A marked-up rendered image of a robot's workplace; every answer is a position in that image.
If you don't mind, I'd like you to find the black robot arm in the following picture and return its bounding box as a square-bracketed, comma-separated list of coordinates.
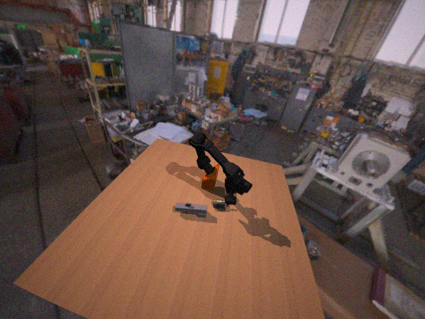
[189, 132, 252, 195]

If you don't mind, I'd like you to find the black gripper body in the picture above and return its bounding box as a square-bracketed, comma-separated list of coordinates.
[224, 178, 238, 205]

